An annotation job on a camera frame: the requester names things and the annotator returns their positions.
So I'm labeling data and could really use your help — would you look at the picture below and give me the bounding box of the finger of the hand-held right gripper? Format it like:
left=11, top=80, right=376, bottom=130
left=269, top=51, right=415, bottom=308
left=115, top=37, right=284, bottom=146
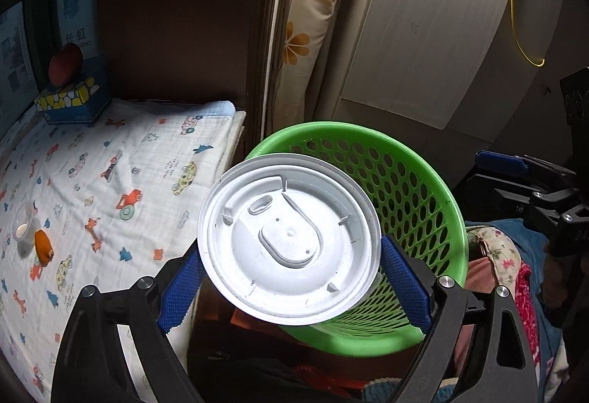
left=465, top=173, right=553, bottom=220
left=475, top=151, right=578, bottom=187

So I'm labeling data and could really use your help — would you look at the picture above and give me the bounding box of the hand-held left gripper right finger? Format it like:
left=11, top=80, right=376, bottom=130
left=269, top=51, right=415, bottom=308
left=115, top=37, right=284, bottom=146
left=380, top=235, right=539, bottom=403

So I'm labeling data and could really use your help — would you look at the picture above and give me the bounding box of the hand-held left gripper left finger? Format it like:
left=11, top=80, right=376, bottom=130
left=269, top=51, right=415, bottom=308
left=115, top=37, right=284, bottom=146
left=52, top=242, right=205, bottom=403

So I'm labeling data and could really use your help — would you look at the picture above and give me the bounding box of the green plastic basket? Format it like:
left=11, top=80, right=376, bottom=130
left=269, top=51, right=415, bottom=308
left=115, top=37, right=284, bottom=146
left=241, top=121, right=469, bottom=358

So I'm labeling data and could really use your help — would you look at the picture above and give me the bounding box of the white round plastic lid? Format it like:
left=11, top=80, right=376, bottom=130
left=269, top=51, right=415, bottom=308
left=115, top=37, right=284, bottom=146
left=197, top=153, right=382, bottom=326

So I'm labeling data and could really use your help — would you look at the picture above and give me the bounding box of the pink floral cloth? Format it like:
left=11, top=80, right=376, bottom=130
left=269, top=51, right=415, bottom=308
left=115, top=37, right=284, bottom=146
left=465, top=223, right=557, bottom=403

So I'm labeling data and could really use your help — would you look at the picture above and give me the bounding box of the blue cloth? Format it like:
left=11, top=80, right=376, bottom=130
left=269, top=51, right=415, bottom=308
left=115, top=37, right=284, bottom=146
left=490, top=219, right=571, bottom=403

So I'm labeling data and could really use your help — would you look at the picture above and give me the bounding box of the small orange object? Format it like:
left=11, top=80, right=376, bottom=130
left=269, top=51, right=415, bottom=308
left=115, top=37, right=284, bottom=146
left=34, top=229, right=52, bottom=266

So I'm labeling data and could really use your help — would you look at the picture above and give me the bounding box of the white vehicle-print blanket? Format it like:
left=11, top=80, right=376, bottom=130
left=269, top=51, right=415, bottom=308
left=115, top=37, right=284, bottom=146
left=0, top=98, right=247, bottom=403

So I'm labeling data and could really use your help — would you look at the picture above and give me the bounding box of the light wooden wardrobe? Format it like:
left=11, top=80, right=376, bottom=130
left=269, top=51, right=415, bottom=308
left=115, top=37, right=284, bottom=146
left=331, top=0, right=589, bottom=155

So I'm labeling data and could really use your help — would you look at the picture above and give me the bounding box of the round clear labelled tub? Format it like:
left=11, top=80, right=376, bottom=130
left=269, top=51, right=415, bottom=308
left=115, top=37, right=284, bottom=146
left=13, top=201, right=38, bottom=244

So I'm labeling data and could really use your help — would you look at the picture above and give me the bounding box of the blue spotted tissue box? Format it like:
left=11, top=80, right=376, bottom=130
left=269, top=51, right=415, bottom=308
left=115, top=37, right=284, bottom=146
left=34, top=78, right=111, bottom=126

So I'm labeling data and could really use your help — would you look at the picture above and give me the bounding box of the beige flower-print pillow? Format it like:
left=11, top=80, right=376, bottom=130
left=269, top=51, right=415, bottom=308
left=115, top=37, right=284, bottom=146
left=267, top=0, right=371, bottom=134

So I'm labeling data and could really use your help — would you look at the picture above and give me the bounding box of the red round fruit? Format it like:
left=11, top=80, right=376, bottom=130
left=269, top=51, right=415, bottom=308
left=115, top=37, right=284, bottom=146
left=48, top=43, right=84, bottom=87

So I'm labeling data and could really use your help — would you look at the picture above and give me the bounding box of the brown wooden panel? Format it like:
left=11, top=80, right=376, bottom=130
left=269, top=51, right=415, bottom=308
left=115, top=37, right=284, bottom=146
left=94, top=0, right=277, bottom=141

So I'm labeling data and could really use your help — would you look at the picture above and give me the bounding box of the grey printed poster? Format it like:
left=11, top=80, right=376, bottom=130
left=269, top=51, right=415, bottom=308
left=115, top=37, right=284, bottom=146
left=0, top=0, right=35, bottom=119

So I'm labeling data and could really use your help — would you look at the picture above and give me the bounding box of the blue printed poster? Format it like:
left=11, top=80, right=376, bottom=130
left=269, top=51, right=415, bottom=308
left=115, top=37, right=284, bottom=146
left=55, top=0, right=99, bottom=59

